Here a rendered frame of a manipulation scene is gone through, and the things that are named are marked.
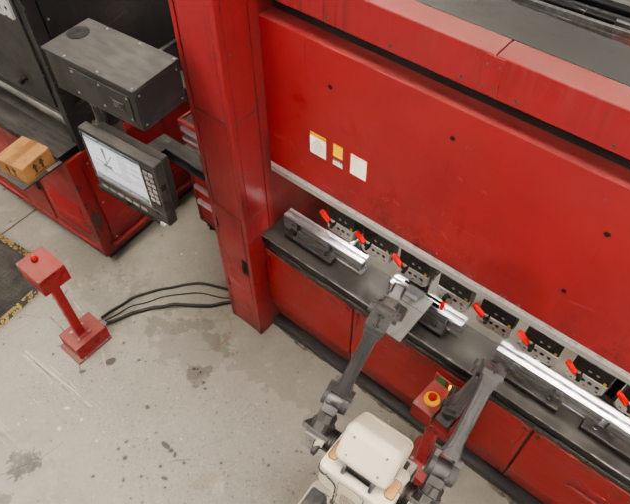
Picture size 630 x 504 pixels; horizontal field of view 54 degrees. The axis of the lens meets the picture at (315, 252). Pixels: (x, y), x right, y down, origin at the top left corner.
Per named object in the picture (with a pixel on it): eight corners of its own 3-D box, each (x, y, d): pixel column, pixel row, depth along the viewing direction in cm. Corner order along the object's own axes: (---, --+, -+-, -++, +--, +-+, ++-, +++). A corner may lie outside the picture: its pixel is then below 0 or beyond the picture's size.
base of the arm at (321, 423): (300, 424, 218) (328, 443, 214) (311, 404, 218) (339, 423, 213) (309, 420, 226) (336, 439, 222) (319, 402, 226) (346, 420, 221)
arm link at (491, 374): (486, 355, 207) (513, 370, 206) (478, 355, 221) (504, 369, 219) (423, 474, 202) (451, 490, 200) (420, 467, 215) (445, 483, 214)
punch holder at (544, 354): (517, 347, 250) (528, 326, 237) (527, 333, 254) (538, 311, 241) (551, 368, 244) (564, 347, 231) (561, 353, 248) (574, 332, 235)
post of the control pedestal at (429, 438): (415, 457, 320) (429, 415, 278) (421, 450, 323) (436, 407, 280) (423, 465, 318) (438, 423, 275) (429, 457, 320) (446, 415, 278)
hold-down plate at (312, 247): (284, 237, 315) (284, 233, 313) (291, 231, 318) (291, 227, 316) (329, 266, 303) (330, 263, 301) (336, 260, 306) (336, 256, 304)
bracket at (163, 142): (130, 167, 310) (127, 157, 304) (166, 142, 321) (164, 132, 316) (184, 204, 294) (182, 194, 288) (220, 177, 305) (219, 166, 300)
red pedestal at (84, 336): (59, 346, 376) (5, 265, 311) (92, 320, 388) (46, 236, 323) (79, 365, 368) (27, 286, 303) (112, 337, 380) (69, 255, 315)
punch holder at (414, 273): (396, 271, 274) (400, 248, 261) (407, 260, 278) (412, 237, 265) (425, 289, 268) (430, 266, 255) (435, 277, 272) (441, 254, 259)
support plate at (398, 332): (365, 320, 271) (366, 318, 270) (400, 282, 283) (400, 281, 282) (399, 342, 264) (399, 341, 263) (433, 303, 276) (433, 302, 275)
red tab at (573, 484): (565, 485, 269) (570, 480, 263) (567, 481, 270) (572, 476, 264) (597, 508, 263) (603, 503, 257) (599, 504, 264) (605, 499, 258)
